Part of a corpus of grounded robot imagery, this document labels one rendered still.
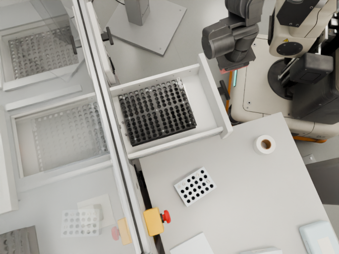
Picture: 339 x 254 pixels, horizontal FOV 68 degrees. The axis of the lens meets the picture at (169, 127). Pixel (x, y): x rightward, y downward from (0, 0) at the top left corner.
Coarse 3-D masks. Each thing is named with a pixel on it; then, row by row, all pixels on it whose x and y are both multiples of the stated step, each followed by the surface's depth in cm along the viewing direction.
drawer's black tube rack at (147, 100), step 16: (128, 96) 84; (144, 96) 84; (160, 96) 85; (176, 96) 84; (128, 112) 83; (144, 112) 83; (160, 112) 86; (176, 112) 83; (128, 128) 82; (144, 128) 82; (160, 128) 82; (176, 128) 85; (192, 128) 85
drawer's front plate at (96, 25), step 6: (90, 6) 90; (90, 12) 89; (90, 18) 89; (96, 18) 93; (96, 24) 88; (96, 30) 88; (96, 36) 87; (102, 42) 88; (102, 48) 86; (102, 54) 85; (102, 60) 85; (108, 60) 91; (108, 66) 84; (108, 72) 85; (108, 78) 88; (114, 78) 93
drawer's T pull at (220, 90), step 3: (219, 81) 85; (222, 81) 85; (222, 84) 84; (219, 87) 84; (222, 87) 84; (225, 87) 84; (219, 90) 84; (222, 90) 84; (225, 90) 84; (219, 93) 84; (222, 93) 84; (225, 93) 84; (228, 93) 84; (225, 96) 84; (228, 96) 83; (228, 99) 83
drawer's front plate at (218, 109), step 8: (200, 56) 85; (200, 64) 87; (200, 72) 90; (208, 72) 84; (200, 80) 93; (208, 80) 83; (208, 88) 86; (216, 88) 82; (208, 96) 89; (216, 96) 82; (216, 104) 82; (216, 112) 85; (224, 112) 80; (216, 120) 88; (224, 120) 79; (224, 128) 81; (232, 128) 79; (224, 136) 84
